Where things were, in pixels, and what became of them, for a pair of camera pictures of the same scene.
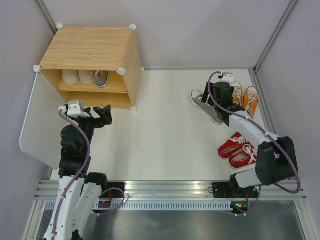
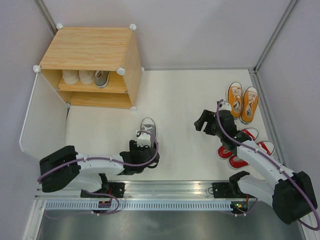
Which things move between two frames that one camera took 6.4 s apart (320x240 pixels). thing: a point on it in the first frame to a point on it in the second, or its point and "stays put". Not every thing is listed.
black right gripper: (231, 91) to (206, 115)
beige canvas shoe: (86, 76) stays put
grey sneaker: (101, 78) stays put
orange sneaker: (237, 93) stays put
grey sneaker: (196, 97) to (148, 124)
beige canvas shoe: (70, 76) stays put
